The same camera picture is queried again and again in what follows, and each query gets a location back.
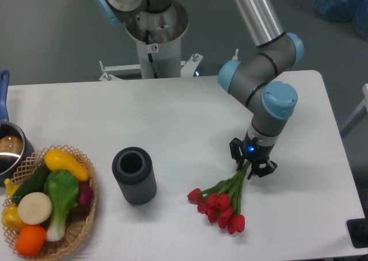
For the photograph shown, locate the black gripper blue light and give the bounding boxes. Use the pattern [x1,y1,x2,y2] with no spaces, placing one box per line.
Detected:
[229,136,278,178]

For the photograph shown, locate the red tulip bouquet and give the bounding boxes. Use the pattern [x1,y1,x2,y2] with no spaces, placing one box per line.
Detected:
[187,162,251,235]

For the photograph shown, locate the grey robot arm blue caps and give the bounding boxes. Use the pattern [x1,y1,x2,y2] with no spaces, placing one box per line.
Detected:
[94,0,304,177]

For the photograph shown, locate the dark grey ribbed vase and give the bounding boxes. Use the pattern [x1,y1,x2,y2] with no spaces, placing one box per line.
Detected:
[112,147,157,205]

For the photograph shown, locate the black device at edge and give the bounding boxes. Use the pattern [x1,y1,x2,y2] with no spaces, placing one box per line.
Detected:
[346,218,367,248]

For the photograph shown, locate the purple red radish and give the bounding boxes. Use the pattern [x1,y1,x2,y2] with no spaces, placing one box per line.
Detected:
[76,182,94,207]

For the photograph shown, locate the woven wicker basket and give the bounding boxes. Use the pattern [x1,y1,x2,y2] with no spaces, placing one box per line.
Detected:
[1,145,97,260]

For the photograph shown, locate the blue plastic bag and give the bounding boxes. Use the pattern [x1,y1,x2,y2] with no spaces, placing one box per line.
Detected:
[313,0,367,40]

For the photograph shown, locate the green bok choy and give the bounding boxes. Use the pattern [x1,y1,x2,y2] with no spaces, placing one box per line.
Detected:
[44,169,79,242]

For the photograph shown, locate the yellow squash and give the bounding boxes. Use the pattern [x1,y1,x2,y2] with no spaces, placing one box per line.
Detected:
[44,149,90,182]

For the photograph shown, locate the dark green cucumber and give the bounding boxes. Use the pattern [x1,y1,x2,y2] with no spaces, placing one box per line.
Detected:
[11,163,51,205]

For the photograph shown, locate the orange fruit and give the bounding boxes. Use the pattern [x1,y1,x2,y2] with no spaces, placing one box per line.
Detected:
[16,225,46,257]

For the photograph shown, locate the yellow bell pepper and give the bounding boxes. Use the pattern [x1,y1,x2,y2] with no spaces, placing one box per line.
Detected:
[1,204,26,232]

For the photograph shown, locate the white furniture frame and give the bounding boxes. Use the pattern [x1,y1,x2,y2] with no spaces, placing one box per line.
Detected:
[340,83,367,138]

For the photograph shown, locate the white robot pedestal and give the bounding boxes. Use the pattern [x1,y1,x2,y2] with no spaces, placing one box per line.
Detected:
[99,1,204,81]

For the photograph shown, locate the black pedestal cable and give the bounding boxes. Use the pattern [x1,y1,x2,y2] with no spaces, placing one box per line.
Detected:
[144,29,158,79]

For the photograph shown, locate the blue handled saucepan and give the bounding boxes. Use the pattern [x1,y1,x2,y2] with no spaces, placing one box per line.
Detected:
[1,70,34,187]

